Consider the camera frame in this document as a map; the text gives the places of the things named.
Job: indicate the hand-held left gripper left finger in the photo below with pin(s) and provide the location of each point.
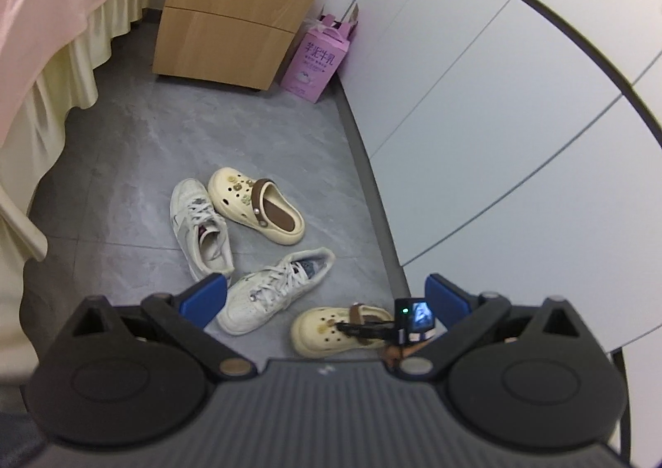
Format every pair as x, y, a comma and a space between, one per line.
204, 300

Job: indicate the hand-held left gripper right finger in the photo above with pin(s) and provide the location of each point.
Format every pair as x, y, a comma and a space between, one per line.
450, 300

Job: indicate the pink carton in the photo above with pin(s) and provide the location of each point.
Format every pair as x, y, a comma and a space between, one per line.
315, 59

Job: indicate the white wardrobe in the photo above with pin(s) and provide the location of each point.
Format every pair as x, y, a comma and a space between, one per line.
491, 111

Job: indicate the white low lace-up sneaker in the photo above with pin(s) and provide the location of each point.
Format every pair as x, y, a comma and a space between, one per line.
264, 292
194, 225

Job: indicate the bed with pink sheet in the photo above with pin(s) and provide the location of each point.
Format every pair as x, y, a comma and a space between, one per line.
62, 85

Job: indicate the cream clog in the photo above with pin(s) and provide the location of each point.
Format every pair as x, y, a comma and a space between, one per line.
232, 194
315, 333

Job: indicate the wooden nightstand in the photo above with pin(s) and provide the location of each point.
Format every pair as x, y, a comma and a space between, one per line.
227, 18

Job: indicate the person's right hand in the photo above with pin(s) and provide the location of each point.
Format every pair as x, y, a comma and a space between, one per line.
395, 354

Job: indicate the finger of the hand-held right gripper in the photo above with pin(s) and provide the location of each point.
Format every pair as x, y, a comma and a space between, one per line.
367, 330

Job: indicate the person's dark trousers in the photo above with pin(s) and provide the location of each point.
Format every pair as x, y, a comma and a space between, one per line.
15, 442

